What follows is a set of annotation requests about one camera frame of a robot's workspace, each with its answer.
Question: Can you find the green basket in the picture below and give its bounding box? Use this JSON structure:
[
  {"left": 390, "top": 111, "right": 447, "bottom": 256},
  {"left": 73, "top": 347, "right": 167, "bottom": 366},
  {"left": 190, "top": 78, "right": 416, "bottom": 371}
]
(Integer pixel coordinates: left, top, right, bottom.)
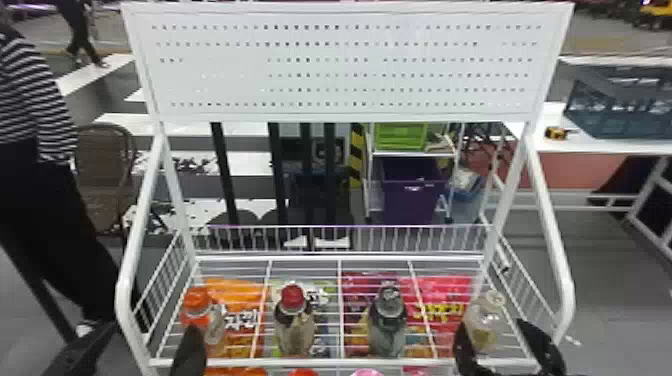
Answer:
[{"left": 373, "top": 123, "right": 430, "bottom": 153}]

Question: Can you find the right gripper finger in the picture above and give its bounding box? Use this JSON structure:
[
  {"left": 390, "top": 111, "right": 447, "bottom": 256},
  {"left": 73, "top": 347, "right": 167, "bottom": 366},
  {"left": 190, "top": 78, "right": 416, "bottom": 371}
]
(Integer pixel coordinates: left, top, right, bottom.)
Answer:
[
  {"left": 452, "top": 321, "right": 495, "bottom": 376},
  {"left": 516, "top": 317, "right": 569, "bottom": 376}
]

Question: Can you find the black post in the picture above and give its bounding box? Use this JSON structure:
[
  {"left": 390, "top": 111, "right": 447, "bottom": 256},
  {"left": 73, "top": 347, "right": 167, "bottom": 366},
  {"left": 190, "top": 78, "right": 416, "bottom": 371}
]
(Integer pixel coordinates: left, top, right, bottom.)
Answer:
[
  {"left": 267, "top": 122, "right": 290, "bottom": 227},
  {"left": 209, "top": 122, "right": 242, "bottom": 227}
]

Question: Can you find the pink snack packet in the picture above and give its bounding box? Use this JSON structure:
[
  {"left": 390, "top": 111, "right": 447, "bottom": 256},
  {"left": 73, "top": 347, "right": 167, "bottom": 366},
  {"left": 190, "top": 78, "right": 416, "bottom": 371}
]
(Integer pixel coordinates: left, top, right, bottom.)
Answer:
[{"left": 341, "top": 272, "right": 474, "bottom": 359}]

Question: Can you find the clear bottle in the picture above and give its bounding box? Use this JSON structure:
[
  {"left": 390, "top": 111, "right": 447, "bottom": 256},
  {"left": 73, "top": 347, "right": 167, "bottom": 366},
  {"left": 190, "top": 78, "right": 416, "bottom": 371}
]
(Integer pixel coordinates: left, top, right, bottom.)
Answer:
[{"left": 462, "top": 289, "right": 507, "bottom": 355}]

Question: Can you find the brown chair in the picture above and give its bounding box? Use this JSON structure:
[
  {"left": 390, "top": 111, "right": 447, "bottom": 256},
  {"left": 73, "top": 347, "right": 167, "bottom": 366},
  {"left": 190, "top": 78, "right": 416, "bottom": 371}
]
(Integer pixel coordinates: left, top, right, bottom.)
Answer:
[{"left": 74, "top": 123, "right": 139, "bottom": 236}]

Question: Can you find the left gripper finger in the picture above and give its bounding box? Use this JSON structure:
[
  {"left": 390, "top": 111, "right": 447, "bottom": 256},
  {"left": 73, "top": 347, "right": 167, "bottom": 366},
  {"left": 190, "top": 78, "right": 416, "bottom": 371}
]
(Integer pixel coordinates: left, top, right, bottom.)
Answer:
[{"left": 168, "top": 324, "right": 208, "bottom": 376}]

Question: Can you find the red cap bottle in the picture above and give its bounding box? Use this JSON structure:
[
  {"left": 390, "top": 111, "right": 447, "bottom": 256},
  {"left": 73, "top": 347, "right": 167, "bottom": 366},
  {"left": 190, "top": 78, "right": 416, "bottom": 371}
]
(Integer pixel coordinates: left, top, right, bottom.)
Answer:
[{"left": 272, "top": 282, "right": 317, "bottom": 359}]

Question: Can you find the white shelf trolley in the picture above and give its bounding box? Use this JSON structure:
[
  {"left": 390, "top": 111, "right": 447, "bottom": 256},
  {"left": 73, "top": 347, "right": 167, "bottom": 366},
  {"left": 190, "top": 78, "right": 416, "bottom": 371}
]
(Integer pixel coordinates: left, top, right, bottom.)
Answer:
[{"left": 363, "top": 122, "right": 506, "bottom": 224}]

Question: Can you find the white wire rack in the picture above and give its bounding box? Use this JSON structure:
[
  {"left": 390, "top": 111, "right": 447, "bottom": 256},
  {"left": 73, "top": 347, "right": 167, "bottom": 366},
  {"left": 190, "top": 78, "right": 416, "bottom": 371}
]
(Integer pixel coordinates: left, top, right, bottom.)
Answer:
[{"left": 114, "top": 0, "right": 577, "bottom": 376}]

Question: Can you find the white side table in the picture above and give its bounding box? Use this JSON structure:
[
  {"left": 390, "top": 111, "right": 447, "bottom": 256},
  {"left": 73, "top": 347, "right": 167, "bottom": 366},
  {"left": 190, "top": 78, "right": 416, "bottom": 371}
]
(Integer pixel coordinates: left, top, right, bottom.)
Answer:
[{"left": 516, "top": 101, "right": 672, "bottom": 264}]

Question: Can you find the striped post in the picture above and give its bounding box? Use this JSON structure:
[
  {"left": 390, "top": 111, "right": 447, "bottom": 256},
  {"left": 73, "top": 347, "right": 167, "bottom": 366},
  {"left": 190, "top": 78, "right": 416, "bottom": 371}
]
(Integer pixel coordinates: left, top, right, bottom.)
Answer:
[{"left": 348, "top": 123, "right": 367, "bottom": 191}]

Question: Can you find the person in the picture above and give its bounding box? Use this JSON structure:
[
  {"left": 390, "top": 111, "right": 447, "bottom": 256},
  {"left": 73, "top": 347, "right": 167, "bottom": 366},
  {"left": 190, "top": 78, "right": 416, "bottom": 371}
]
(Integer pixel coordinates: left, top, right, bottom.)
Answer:
[
  {"left": 0, "top": 20, "right": 120, "bottom": 376},
  {"left": 54, "top": 0, "right": 109, "bottom": 69}
]

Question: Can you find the purple crate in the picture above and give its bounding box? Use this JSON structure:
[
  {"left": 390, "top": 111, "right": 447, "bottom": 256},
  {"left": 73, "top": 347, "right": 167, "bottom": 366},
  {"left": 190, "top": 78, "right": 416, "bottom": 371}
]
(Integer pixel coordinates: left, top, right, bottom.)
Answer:
[{"left": 379, "top": 156, "right": 449, "bottom": 226}]

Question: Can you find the orange snack packet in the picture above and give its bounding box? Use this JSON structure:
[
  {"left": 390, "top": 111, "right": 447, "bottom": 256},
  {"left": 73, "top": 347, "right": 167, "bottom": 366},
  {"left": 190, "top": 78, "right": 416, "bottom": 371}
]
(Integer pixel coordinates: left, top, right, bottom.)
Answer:
[{"left": 201, "top": 277, "right": 269, "bottom": 361}]

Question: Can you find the grey cap bottle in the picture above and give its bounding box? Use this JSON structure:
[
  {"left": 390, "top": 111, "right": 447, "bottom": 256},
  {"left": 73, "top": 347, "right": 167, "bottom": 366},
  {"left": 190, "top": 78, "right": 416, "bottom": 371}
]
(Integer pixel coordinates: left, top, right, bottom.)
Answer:
[{"left": 365, "top": 282, "right": 409, "bottom": 360}]

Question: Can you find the blue crate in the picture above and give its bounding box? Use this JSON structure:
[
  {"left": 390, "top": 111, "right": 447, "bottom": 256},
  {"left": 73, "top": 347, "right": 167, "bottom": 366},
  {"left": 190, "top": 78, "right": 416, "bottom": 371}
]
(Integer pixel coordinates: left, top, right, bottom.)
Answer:
[{"left": 563, "top": 64, "right": 672, "bottom": 141}]

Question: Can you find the orange cap bottle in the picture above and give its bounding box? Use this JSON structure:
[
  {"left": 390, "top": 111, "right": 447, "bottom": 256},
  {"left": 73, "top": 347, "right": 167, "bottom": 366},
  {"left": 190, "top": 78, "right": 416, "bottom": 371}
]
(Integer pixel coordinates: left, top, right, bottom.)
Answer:
[{"left": 179, "top": 286, "right": 228, "bottom": 349}]

